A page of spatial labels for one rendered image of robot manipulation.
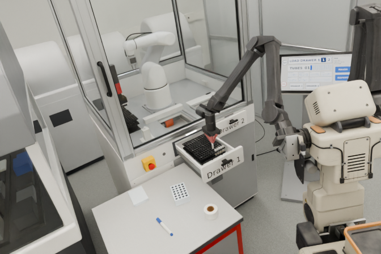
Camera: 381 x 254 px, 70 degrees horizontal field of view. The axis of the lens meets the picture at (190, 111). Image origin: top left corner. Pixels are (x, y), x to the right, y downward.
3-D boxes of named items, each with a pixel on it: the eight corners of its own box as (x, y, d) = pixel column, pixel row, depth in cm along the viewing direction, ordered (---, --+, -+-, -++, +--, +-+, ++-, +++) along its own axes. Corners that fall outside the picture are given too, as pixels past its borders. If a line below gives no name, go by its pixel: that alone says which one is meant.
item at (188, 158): (239, 159, 162) (238, 151, 160) (204, 178, 152) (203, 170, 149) (202, 134, 194) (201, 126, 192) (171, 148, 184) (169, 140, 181)
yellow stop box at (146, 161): (157, 168, 166) (155, 158, 163) (146, 173, 163) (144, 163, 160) (153, 164, 170) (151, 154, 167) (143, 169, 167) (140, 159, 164)
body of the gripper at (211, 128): (210, 125, 160) (209, 114, 156) (221, 132, 152) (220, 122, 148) (201, 129, 157) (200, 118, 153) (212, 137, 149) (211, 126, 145)
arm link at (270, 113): (273, 26, 126) (284, 35, 133) (248, 37, 135) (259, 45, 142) (278, 121, 114) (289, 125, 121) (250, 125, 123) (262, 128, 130)
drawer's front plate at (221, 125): (247, 123, 201) (246, 110, 196) (215, 138, 189) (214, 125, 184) (245, 122, 202) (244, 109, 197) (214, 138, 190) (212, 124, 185)
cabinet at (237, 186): (260, 197, 242) (256, 119, 207) (157, 265, 200) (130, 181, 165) (201, 151, 318) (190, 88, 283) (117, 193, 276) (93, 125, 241)
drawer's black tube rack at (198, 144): (225, 155, 167) (224, 147, 164) (202, 168, 160) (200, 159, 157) (205, 141, 185) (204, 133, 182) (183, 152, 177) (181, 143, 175)
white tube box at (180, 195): (190, 201, 148) (189, 196, 147) (176, 206, 147) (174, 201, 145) (184, 186, 159) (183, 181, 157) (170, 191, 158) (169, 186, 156)
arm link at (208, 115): (208, 115, 144) (216, 111, 147) (200, 110, 149) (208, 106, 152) (210, 126, 148) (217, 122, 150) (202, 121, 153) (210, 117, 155)
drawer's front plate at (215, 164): (244, 161, 162) (242, 146, 157) (204, 183, 150) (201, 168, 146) (242, 160, 164) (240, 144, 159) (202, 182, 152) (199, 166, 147)
